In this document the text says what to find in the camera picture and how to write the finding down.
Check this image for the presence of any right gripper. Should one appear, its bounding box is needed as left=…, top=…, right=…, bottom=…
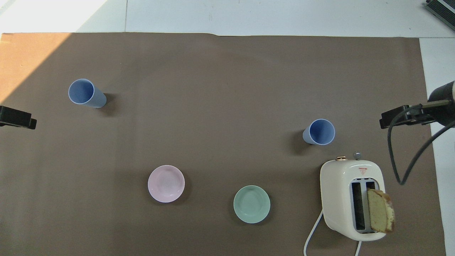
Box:
left=422, top=81, right=455, bottom=127

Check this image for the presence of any grey ribbed metal device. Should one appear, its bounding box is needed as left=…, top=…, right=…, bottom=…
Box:
left=425, top=0, right=455, bottom=26

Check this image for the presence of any blue plastic cup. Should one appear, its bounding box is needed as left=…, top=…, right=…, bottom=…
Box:
left=68, top=79, right=107, bottom=108
left=303, top=119, right=336, bottom=145

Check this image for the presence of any slice of bread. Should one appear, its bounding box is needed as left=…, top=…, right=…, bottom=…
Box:
left=367, top=188, right=396, bottom=234

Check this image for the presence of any cream white toaster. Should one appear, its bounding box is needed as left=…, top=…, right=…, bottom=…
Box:
left=320, top=152, right=386, bottom=242

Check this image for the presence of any green plate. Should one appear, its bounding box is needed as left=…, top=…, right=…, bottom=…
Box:
left=233, top=185, right=271, bottom=224

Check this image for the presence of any pink plate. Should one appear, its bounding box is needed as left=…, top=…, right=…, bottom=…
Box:
left=148, top=165, right=185, bottom=203

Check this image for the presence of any black cable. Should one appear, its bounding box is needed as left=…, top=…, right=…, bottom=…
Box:
left=387, top=104, right=455, bottom=186

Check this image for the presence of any white power cable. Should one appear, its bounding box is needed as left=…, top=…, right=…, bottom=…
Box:
left=304, top=209, right=363, bottom=256

